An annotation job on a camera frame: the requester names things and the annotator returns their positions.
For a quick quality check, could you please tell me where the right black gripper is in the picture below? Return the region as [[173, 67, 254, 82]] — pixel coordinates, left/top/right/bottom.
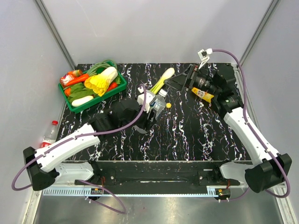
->
[[164, 64, 220, 96]]

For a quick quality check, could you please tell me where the clear bottle blue cap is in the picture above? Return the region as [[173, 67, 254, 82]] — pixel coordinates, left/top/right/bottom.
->
[[133, 88, 168, 134]]

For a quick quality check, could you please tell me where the orange juice bottle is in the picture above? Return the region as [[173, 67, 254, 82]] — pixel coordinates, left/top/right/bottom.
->
[[191, 87, 214, 103]]

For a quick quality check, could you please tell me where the water bottle red cap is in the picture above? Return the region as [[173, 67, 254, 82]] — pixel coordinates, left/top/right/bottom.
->
[[40, 120, 58, 148]]

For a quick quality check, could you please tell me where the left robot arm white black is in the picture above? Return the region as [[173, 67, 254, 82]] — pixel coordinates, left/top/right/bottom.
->
[[23, 94, 158, 191]]

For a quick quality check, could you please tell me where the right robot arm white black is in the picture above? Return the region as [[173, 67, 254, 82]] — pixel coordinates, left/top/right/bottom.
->
[[164, 64, 292, 193]]

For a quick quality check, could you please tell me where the toy green onion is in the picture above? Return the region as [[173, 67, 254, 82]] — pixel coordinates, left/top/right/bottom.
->
[[150, 68, 175, 95]]

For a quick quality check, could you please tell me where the black marble mat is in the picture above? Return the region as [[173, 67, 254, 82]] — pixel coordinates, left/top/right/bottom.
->
[[58, 63, 250, 161]]

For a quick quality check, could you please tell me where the green plastic basket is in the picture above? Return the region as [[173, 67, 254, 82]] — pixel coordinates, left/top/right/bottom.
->
[[58, 71, 127, 114]]

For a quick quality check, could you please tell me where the small orange carrot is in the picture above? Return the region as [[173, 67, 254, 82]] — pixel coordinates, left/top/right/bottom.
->
[[107, 82, 118, 92]]

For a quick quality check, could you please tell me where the toy napa cabbage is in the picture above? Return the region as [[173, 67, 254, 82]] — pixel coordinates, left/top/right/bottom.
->
[[84, 67, 118, 97]]

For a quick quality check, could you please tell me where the green beans bundle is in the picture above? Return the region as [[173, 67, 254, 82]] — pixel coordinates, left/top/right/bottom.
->
[[84, 60, 117, 77]]

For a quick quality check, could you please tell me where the white toy radish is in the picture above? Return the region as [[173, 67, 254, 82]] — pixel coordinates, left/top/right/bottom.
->
[[71, 95, 94, 107]]

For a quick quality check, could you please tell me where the green leafy vegetable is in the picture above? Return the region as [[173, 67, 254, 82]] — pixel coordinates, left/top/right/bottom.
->
[[67, 83, 96, 103]]

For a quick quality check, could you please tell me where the long orange carrot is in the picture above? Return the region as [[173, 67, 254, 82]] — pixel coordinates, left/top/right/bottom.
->
[[65, 74, 89, 87]]

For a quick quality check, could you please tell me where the orange tomato piece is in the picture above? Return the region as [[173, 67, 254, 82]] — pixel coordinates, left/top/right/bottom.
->
[[64, 88, 71, 97]]

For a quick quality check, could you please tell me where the red snack packet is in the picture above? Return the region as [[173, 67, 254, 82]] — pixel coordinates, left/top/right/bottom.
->
[[60, 70, 83, 88]]

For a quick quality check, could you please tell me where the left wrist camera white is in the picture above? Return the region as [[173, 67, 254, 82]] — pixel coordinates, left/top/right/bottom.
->
[[137, 87, 156, 113]]

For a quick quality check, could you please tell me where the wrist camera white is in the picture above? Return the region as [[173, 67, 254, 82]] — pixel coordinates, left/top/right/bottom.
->
[[197, 48, 213, 68], [137, 87, 156, 113]]

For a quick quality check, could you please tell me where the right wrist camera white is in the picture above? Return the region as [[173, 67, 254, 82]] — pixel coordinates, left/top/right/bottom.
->
[[197, 48, 213, 68]]

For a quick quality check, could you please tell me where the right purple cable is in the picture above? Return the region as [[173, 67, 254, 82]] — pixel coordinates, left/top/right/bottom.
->
[[212, 49, 291, 203]]

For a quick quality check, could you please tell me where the purple cable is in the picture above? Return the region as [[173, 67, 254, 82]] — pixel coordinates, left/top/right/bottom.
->
[[212, 49, 291, 203], [11, 84, 148, 214]]

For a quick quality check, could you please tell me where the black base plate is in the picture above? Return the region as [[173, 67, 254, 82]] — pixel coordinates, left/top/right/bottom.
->
[[87, 161, 240, 186]]

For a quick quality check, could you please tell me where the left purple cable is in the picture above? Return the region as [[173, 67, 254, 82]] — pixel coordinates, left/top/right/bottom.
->
[[11, 84, 148, 214]]

